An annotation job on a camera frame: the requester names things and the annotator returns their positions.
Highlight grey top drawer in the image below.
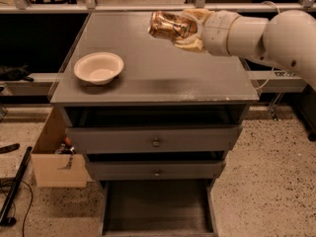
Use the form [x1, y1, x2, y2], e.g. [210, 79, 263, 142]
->
[66, 125, 242, 154]

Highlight metal railing frame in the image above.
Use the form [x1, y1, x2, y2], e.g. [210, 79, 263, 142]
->
[0, 0, 316, 96]

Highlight black cloth on rail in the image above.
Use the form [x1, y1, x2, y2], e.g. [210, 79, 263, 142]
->
[0, 65, 34, 82]

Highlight orange soda can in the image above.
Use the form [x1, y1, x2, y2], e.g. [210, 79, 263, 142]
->
[148, 11, 198, 40]

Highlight black pole on floor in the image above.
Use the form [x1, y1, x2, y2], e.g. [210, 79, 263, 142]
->
[0, 147, 32, 226]

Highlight grey drawer cabinet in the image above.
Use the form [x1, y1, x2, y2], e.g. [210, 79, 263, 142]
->
[48, 9, 261, 237]

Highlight white paper bowl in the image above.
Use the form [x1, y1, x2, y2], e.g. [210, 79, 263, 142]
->
[73, 52, 124, 85]

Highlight black tool on floor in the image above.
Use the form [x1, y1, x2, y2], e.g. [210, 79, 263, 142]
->
[0, 143, 20, 154]

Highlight black cable on floor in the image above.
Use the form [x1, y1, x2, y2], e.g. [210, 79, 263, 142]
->
[0, 178, 35, 237]

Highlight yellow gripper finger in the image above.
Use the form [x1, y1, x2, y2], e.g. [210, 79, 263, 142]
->
[181, 8, 215, 28]
[174, 35, 205, 52]

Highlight grey drawer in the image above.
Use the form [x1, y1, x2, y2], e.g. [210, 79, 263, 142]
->
[86, 161, 226, 181]
[66, 125, 242, 154]
[101, 180, 219, 237]

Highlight grey bottom drawer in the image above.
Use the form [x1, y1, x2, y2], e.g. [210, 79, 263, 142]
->
[101, 180, 219, 237]

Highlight grey middle drawer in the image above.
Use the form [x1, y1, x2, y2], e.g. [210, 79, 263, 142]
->
[86, 161, 226, 181]

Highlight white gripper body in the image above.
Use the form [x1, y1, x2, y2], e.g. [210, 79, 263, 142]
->
[201, 10, 240, 56]

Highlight items inside cardboard box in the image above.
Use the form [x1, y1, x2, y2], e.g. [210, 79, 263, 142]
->
[55, 136, 76, 155]

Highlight white cable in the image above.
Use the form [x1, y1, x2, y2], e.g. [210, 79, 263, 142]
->
[253, 0, 284, 92]

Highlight cardboard box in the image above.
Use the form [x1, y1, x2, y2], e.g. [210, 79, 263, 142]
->
[31, 109, 88, 188]

